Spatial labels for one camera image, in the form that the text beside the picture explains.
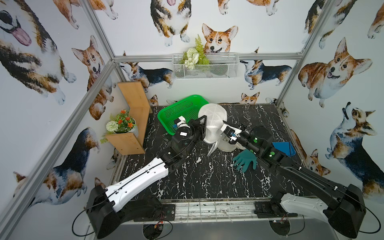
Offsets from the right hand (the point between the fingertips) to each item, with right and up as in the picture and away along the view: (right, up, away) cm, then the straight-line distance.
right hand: (229, 115), depth 69 cm
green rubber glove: (+12, -26, +20) cm, 35 cm away
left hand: (-10, +2, -3) cm, 10 cm away
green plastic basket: (-23, +8, +48) cm, 54 cm away
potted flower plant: (-57, -4, +13) cm, 58 cm away
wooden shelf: (-52, -15, +14) cm, 56 cm away
